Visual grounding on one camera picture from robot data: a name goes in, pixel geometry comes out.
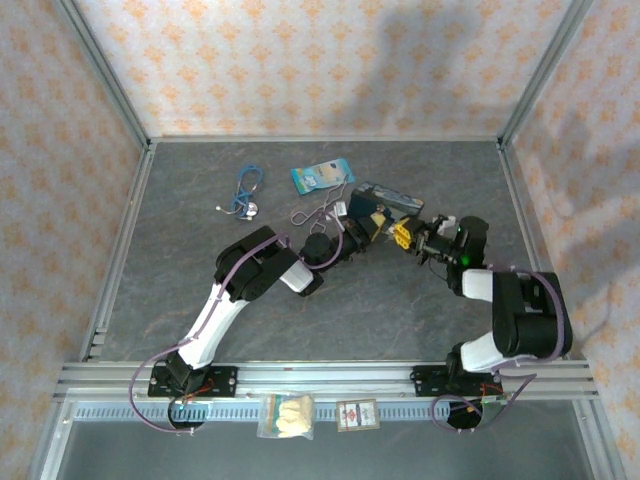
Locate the small metal key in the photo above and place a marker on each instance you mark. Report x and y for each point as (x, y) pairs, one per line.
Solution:
(390, 235)

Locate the starry night print case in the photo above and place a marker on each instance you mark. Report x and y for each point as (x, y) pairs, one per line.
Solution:
(395, 197)

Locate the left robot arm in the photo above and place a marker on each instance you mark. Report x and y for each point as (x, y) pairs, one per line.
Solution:
(215, 325)

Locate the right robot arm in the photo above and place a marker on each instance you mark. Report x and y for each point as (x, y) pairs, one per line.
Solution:
(525, 310)

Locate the blue snack packet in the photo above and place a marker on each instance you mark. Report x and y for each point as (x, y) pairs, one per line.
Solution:
(320, 175)

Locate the blue stethoscope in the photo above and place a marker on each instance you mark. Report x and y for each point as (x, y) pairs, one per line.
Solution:
(253, 210)

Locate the clear bag of crackers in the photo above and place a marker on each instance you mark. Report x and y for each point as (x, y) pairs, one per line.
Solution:
(292, 415)

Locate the small playing card box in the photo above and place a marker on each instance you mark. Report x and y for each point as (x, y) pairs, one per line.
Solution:
(357, 415)

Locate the aluminium table edge rail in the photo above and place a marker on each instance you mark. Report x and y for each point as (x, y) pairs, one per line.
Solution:
(120, 250)
(325, 139)
(530, 225)

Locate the aluminium mounting rail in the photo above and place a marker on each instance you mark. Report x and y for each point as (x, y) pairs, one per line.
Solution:
(325, 375)

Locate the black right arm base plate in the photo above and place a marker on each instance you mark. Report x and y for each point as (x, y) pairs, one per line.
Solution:
(427, 380)

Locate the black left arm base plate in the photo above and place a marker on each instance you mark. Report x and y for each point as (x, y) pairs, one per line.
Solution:
(222, 381)

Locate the aluminium frame post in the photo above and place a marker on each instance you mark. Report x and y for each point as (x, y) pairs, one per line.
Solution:
(545, 70)
(107, 75)

